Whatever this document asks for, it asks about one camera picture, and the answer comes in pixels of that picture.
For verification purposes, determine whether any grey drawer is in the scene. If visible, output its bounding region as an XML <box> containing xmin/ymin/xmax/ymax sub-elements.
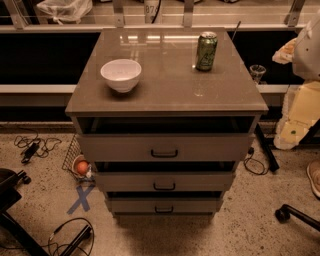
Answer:
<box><xmin>106</xmin><ymin>198</ymin><xmax>222</xmax><ymax>214</ymax></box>
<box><xmin>77</xmin><ymin>135</ymin><xmax>254</xmax><ymax>162</ymax></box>
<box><xmin>95</xmin><ymin>171</ymin><xmax>234</xmax><ymax>192</ymax></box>

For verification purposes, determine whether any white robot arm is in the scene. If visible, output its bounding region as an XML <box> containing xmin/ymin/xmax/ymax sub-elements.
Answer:
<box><xmin>272</xmin><ymin>10</ymin><xmax>320</xmax><ymax>150</ymax></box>

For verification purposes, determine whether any grey drawer cabinet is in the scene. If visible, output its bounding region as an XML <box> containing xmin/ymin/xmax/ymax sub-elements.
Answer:
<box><xmin>66</xmin><ymin>28</ymin><xmax>268</xmax><ymax>202</ymax></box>

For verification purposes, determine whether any white ceramic bowl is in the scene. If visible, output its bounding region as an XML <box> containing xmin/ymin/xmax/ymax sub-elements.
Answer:
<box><xmin>100</xmin><ymin>59</ymin><xmax>142</xmax><ymax>93</ymax></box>

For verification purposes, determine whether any orange ball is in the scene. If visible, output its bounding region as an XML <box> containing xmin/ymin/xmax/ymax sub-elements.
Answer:
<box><xmin>76</xmin><ymin>161</ymin><xmax>89</xmax><ymax>175</ymax></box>

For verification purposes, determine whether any green soda can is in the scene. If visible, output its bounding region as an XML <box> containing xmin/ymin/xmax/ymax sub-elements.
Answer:
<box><xmin>196</xmin><ymin>31</ymin><xmax>218</xmax><ymax>71</ymax></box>

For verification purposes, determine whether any blue tape cross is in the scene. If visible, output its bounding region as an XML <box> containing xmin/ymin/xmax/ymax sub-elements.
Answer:
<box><xmin>67</xmin><ymin>184</ymin><xmax>95</xmax><ymax>215</ymax></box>

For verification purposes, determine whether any clear glass cup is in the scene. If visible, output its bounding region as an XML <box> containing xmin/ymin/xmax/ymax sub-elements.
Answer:
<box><xmin>249</xmin><ymin>64</ymin><xmax>266</xmax><ymax>84</ymax></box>

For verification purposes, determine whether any black table leg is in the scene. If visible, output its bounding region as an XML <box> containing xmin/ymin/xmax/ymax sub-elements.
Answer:
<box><xmin>255</xmin><ymin>124</ymin><xmax>279</xmax><ymax>172</ymax></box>

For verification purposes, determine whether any black chair leg with caster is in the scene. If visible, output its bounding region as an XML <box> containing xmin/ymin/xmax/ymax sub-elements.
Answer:
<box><xmin>274</xmin><ymin>204</ymin><xmax>320</xmax><ymax>232</ymax></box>

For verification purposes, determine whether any plastic bag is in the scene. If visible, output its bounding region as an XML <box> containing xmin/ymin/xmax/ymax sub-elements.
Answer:
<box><xmin>36</xmin><ymin>0</ymin><xmax>93</xmax><ymax>25</ymax></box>

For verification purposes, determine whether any brown shoe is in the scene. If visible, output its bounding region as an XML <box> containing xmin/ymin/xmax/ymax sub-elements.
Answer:
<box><xmin>307</xmin><ymin>160</ymin><xmax>320</xmax><ymax>198</ymax></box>

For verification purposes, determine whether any black office chair base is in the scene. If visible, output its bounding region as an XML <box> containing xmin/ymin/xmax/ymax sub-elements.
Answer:
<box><xmin>0</xmin><ymin>168</ymin><xmax>51</xmax><ymax>256</ymax></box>

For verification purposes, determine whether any wire basket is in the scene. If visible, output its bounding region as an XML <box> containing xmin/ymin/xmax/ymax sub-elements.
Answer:
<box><xmin>62</xmin><ymin>136</ymin><xmax>94</xmax><ymax>183</ymax></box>

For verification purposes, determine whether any black cable on floor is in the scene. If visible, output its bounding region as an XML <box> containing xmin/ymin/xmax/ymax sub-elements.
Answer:
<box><xmin>47</xmin><ymin>217</ymin><xmax>96</xmax><ymax>256</ymax></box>

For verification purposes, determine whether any black power adapter with cable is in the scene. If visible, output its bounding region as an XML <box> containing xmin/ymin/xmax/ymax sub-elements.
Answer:
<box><xmin>14</xmin><ymin>128</ymin><xmax>62</xmax><ymax>165</ymax></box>

